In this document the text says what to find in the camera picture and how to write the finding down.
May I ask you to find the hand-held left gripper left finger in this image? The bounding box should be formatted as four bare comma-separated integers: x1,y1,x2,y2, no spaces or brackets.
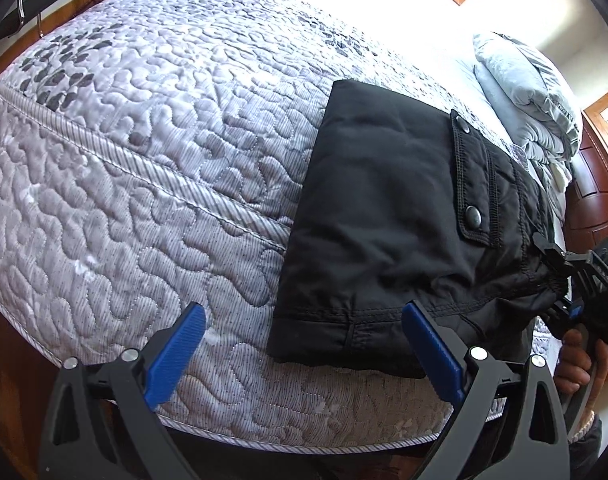
38,302,207,480

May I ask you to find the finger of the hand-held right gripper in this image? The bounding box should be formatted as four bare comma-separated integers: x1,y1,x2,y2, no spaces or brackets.
545,295,586,329
531,232,593,280

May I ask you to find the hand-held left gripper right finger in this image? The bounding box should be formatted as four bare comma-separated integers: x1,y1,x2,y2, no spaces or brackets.
401,300,571,480

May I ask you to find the black jacket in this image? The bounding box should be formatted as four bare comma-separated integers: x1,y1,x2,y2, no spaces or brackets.
266,79,570,381

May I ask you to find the person's right forearm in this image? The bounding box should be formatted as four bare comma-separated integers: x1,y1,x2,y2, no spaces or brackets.
564,387,607,480

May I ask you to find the person's right hand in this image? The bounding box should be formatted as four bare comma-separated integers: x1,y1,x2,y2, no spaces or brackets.
554,327,608,396

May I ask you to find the wooden headboard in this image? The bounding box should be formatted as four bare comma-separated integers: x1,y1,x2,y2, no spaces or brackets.
564,120,608,261

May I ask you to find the white fuzzy cloth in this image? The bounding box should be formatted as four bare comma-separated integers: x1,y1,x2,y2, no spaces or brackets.
549,165,573,194

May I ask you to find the folded grey duvet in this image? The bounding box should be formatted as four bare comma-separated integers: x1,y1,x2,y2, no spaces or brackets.
471,31,582,196

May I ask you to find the quilted grey mattress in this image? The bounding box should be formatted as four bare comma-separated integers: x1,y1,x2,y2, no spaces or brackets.
0,0,575,451

